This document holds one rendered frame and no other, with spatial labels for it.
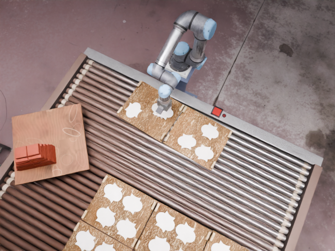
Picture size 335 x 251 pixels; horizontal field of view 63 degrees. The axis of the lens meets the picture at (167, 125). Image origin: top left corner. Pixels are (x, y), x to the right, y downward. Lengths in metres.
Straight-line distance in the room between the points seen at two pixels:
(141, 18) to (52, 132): 2.16
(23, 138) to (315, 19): 3.64
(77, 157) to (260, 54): 2.55
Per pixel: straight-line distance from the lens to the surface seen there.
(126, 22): 3.77
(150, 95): 2.18
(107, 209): 2.02
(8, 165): 2.30
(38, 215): 2.19
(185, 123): 2.10
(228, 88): 3.32
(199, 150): 2.04
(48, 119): 2.17
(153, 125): 2.09
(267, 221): 2.13
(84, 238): 2.06
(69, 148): 2.05
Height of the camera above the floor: 2.93
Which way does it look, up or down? 72 degrees down
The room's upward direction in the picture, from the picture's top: 2 degrees clockwise
